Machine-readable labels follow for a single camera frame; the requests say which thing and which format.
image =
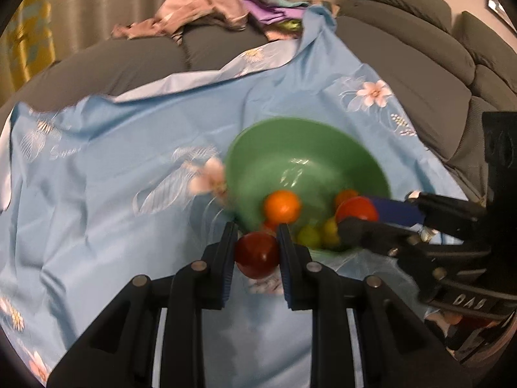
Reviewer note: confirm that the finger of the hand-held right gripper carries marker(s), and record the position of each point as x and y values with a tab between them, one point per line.
398	211
367	232

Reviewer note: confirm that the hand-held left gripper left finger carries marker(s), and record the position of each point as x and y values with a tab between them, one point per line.
226	268

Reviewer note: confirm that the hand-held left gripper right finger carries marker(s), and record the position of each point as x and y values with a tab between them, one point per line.
287	270

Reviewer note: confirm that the bright red tomato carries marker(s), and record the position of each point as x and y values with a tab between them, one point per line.
356	210

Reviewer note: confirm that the dark red tomato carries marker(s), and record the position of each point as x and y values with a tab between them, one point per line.
256	255

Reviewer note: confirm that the green plastic bowl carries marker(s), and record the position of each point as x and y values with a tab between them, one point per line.
291	149

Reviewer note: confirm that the yellow lemon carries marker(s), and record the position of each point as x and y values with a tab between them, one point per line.
330	230

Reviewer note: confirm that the green lime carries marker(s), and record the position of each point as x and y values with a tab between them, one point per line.
309	236

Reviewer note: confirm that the small orange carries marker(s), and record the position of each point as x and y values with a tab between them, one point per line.
344	196

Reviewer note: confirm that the large orange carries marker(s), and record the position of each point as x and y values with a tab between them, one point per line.
282	207

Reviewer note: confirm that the blue floral cloth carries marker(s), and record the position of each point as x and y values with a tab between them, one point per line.
121	190

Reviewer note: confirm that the grey sofa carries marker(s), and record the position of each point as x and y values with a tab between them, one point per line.
404	56

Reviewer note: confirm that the green cloth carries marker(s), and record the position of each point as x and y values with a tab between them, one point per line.
291	25

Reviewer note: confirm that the purple cloth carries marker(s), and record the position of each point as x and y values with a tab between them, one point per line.
270	8

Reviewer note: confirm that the pink garment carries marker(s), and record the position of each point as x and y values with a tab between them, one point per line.
198	4

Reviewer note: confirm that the grey curtain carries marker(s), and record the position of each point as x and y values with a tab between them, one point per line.
121	0

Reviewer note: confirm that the yellow patterned curtain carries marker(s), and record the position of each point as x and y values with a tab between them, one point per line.
28	40

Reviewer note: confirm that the framed wall picture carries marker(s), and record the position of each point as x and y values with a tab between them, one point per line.
497	5

